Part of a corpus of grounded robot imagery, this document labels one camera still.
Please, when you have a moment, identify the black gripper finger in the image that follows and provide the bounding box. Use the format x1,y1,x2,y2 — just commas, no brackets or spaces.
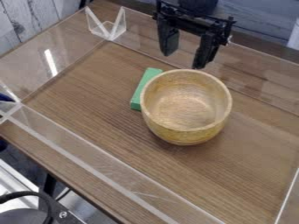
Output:
192,32,220,69
156,19,180,57

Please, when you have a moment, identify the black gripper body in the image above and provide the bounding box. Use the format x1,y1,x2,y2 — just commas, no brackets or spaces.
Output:
153,0,236,46

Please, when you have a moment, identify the brown wooden bowl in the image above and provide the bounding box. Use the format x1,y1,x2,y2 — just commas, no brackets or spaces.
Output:
140,69,232,145

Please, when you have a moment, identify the green rectangular block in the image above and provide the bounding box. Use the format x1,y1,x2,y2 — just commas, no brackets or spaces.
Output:
129,67,163,111

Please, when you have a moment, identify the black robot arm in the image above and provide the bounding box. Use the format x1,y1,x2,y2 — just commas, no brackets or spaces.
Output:
153,0,236,69

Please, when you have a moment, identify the clear acrylic enclosure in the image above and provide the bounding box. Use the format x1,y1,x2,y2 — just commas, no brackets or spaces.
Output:
0,1,299,224

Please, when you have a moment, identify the black metal table bracket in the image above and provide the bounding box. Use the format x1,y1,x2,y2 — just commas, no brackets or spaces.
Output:
39,174,87,224

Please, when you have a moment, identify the black cable on floor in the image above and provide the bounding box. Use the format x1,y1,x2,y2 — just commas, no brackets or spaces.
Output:
0,191,55,224

